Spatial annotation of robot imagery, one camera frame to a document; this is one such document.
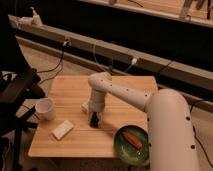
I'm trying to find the white plastic bottle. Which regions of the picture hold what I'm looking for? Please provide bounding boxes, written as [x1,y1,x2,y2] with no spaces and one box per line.
[81,102,89,114]

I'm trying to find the white spray bottle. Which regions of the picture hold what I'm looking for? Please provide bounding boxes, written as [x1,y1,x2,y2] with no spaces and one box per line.
[18,6,44,28]

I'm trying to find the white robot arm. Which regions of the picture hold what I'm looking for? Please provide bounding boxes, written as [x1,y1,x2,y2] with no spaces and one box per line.
[88,72,200,171]

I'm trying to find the white rectangular sponge block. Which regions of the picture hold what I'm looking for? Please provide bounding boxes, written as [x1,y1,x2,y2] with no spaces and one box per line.
[52,120,74,140]

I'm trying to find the black eraser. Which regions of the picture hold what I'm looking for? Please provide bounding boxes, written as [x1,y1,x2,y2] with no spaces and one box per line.
[91,112,99,128]

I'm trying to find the black floor cables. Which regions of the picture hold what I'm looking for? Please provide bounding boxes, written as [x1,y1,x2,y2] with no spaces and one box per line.
[188,98,213,164]

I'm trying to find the green plate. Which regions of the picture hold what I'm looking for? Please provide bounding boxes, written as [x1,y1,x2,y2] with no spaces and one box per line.
[114,125,149,167]

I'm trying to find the black chair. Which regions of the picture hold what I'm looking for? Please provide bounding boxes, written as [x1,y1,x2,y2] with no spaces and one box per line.
[0,0,45,171]

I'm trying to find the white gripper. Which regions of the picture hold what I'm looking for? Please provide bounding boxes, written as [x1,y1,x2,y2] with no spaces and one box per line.
[88,100,105,126]

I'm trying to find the orange carrot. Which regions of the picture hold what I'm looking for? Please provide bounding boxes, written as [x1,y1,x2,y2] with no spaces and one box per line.
[122,132,142,149]

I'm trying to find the wooden table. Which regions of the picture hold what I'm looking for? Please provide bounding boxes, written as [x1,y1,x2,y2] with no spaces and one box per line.
[28,76,147,158]

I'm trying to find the grey wall ledge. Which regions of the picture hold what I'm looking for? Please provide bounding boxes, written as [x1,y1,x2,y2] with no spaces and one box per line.
[9,15,213,92]

